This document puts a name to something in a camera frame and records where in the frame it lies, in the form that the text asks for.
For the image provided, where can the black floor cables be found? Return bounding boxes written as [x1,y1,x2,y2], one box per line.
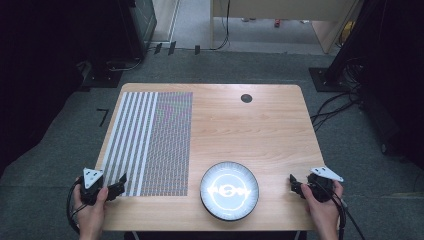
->
[309,56,366,132]

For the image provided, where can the black hanging cable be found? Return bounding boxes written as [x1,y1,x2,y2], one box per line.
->
[209,0,232,52]

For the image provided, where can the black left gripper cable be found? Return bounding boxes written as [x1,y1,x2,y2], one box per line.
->
[65,179,88,235]

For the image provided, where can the light wooden desk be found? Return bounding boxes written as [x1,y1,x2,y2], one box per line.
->
[209,0,363,55]

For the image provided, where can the black stand base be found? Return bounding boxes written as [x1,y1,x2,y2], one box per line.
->
[308,67,351,93]
[80,59,124,90]

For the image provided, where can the person's left hand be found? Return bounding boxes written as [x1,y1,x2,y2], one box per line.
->
[72,181,110,233]

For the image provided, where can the striped woven placemat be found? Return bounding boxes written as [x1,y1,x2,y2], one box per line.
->
[99,91,194,198]

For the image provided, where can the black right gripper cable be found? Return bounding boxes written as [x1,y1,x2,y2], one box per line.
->
[313,181,368,240]

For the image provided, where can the dark cabinet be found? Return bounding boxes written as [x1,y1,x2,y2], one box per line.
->
[119,0,158,61]

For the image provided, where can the round white dark-rimmed plate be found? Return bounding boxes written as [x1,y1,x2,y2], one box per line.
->
[199,161,261,222]

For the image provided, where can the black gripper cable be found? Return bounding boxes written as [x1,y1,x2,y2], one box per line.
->
[65,179,88,235]
[313,181,368,240]

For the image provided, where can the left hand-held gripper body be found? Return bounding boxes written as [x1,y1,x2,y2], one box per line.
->
[79,167,108,206]

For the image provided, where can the person's right hand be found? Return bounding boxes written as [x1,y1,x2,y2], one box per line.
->
[300,181,345,232]

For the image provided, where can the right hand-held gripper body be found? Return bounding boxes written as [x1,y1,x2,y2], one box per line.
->
[301,166,345,204]

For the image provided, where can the yellow object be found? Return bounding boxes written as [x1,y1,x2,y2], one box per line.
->
[339,19,356,47]

